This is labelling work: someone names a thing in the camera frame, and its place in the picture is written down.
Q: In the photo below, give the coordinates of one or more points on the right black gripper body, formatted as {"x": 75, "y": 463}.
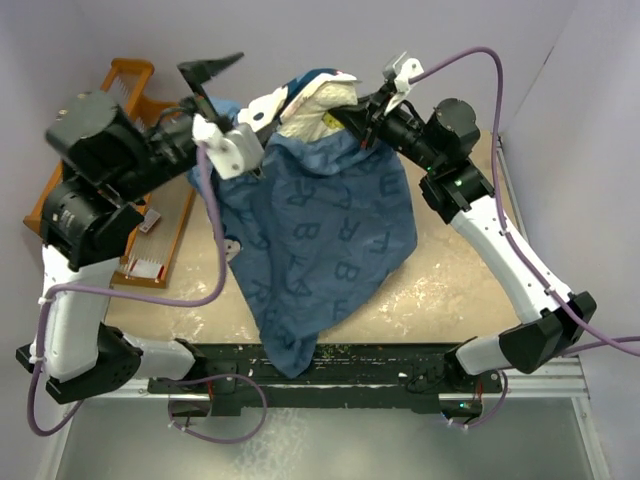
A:
{"x": 377, "y": 116}

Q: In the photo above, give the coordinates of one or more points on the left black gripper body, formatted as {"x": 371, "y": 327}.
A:
{"x": 169, "y": 139}

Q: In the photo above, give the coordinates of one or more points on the white quilted pillow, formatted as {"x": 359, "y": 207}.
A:
{"x": 306, "y": 118}

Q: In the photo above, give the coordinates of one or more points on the blue cartoon print pillowcase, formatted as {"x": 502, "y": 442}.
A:
{"x": 316, "y": 233}

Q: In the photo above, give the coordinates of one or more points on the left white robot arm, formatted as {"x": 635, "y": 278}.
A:
{"x": 81, "y": 356}

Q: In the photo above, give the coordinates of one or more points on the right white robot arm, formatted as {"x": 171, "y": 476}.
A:
{"x": 464, "y": 198}

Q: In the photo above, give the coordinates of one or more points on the small red white card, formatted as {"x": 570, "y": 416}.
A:
{"x": 151, "y": 218}

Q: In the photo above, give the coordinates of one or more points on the orange wooden rack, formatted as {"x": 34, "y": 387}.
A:
{"x": 109, "y": 176}

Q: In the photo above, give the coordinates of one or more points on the red white box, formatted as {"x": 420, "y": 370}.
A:
{"x": 144, "y": 269}

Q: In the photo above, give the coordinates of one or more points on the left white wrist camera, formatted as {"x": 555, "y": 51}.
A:
{"x": 231, "y": 154}

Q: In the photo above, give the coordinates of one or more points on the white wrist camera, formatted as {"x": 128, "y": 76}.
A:
{"x": 231, "y": 154}
{"x": 398, "y": 74}

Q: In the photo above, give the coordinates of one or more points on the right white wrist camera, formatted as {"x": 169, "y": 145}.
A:
{"x": 398, "y": 74}

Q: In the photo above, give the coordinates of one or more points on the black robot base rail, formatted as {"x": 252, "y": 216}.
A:
{"x": 410, "y": 376}

